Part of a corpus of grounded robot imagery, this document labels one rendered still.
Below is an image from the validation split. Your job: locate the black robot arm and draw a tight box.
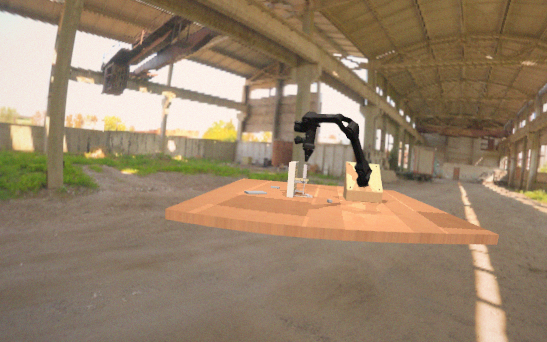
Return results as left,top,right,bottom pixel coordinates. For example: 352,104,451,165
294,112,372,187

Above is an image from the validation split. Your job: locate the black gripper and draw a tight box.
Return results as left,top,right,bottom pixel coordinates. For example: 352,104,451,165
303,133,315,162

